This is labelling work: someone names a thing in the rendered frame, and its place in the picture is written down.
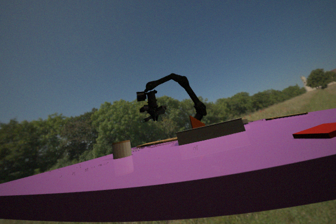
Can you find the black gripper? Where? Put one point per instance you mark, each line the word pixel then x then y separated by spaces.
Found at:
pixel 153 107

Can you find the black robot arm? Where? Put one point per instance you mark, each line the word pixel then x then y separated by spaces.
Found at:
pixel 199 106

